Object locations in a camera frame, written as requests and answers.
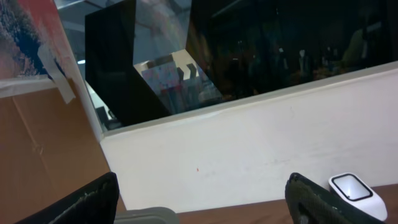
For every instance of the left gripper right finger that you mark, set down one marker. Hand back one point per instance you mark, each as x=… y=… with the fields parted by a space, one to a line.
x=310 y=203

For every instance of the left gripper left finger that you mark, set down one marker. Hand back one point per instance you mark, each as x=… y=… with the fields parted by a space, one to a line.
x=93 y=203

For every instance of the white barcode scanner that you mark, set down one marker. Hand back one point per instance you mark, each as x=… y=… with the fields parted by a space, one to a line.
x=354 y=191

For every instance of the grey plastic basket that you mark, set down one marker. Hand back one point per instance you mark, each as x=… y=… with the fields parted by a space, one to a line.
x=154 y=215

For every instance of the brown cardboard panel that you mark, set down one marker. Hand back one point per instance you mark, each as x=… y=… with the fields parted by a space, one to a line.
x=48 y=151

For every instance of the dark glass window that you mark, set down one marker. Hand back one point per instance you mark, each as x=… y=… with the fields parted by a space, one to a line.
x=150 y=59

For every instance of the colourful taped poster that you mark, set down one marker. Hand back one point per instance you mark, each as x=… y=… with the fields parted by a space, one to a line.
x=35 y=53

